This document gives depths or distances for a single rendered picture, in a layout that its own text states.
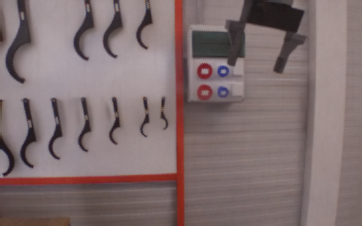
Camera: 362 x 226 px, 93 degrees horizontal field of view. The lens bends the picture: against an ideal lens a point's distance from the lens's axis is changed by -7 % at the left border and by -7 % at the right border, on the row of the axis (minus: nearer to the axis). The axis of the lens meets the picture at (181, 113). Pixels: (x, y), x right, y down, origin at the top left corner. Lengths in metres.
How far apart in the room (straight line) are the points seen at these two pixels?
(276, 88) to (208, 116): 0.61
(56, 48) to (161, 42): 0.74
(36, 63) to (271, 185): 2.04
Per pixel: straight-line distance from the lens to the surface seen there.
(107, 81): 1.41
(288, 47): 0.54
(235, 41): 0.47
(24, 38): 1.65
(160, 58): 1.38
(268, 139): 1.66
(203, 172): 1.53
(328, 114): 1.88
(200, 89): 1.21
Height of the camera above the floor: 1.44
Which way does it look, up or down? 4 degrees down
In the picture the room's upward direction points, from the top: 1 degrees counter-clockwise
